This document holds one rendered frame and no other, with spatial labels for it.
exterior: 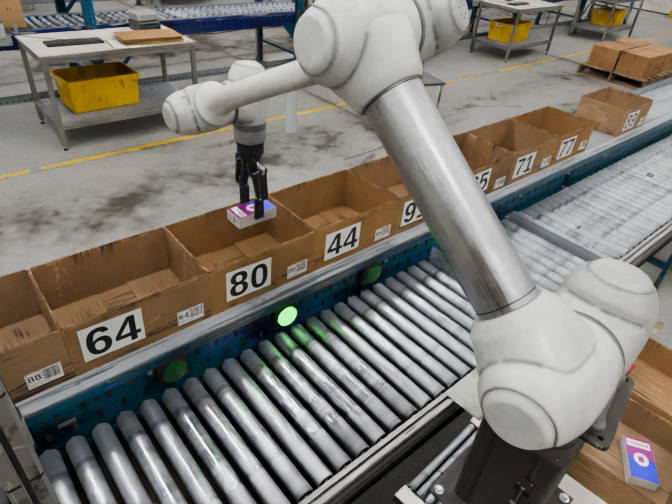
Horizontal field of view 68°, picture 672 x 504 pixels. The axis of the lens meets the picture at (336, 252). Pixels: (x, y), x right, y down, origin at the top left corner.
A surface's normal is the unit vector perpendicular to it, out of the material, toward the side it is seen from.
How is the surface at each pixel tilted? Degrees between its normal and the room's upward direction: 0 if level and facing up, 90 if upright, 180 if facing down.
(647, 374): 1
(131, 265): 90
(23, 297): 89
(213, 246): 89
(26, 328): 0
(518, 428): 93
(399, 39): 46
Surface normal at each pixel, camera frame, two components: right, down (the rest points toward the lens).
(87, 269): 0.65, 0.48
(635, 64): -0.79, 0.31
